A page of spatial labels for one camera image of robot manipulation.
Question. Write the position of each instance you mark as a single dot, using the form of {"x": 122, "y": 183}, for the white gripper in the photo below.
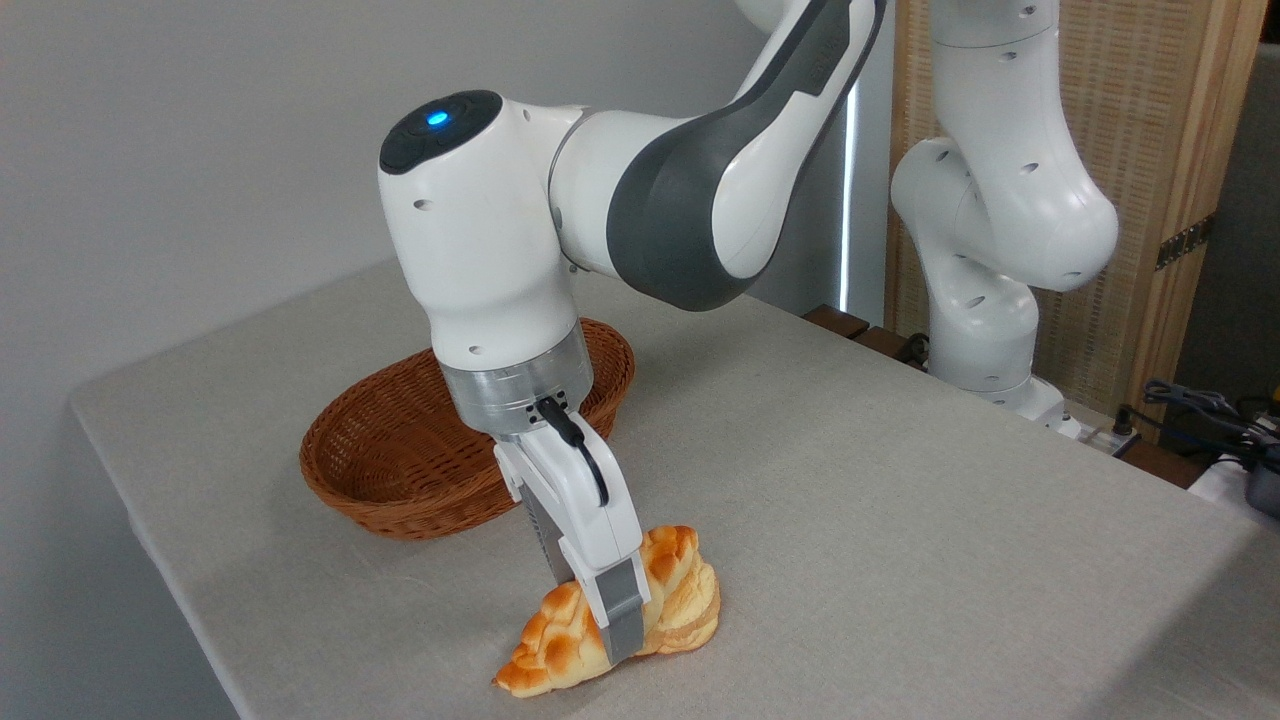
{"x": 575, "y": 490}

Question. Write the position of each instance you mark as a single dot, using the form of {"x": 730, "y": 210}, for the golden braided bread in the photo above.
{"x": 680, "y": 600}

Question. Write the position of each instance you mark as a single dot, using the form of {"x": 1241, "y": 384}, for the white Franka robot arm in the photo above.
{"x": 480, "y": 250}

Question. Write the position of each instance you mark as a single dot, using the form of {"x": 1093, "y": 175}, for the brown woven wicker basket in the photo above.
{"x": 380, "y": 470}

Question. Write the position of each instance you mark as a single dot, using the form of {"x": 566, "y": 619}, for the grey tablecloth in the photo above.
{"x": 900, "y": 560}

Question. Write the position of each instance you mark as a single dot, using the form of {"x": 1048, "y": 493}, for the white vertical light strip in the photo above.
{"x": 850, "y": 230}

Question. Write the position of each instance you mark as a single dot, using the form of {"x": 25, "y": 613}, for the dark metal screen hinge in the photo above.
{"x": 1185, "y": 242}

